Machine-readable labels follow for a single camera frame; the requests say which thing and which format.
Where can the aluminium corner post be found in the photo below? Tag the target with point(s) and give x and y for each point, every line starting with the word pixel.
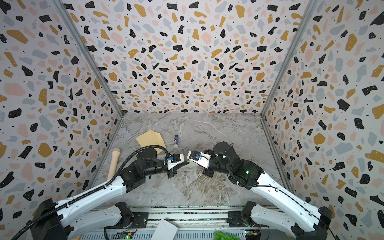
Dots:
pixel 312 4
pixel 65 16

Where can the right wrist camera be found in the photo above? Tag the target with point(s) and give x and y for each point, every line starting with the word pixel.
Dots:
pixel 199 158

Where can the left aluminium corner post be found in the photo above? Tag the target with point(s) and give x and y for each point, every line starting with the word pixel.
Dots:
pixel 65 16

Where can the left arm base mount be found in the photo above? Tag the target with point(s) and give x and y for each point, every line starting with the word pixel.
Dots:
pixel 136 220

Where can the white paper sheet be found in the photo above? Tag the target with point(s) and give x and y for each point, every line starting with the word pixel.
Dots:
pixel 165 231

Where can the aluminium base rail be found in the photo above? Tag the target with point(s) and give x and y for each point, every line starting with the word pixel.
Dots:
pixel 192 217

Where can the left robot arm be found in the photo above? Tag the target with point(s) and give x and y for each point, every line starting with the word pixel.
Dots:
pixel 46 224

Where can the green plastic object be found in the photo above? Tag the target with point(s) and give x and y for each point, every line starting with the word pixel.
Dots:
pixel 224 236

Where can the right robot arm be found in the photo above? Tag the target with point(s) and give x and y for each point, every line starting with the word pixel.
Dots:
pixel 294 216

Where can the cream paper letter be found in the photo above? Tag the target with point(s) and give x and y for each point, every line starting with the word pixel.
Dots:
pixel 191 165

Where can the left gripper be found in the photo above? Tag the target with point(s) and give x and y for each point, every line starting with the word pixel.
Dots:
pixel 173 171

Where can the right circuit board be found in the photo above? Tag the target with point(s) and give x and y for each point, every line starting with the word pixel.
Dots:
pixel 253 235

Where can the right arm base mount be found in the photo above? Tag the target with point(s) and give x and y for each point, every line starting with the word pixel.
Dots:
pixel 237 219

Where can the wooden roller pin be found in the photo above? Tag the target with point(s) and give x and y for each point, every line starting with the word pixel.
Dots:
pixel 114 161

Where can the right aluminium corner post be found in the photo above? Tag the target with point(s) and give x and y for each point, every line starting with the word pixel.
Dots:
pixel 312 4

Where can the small circuit board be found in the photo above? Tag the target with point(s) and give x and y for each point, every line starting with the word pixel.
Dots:
pixel 125 235

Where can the blue white glue stick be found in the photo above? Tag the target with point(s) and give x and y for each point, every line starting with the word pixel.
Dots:
pixel 176 141

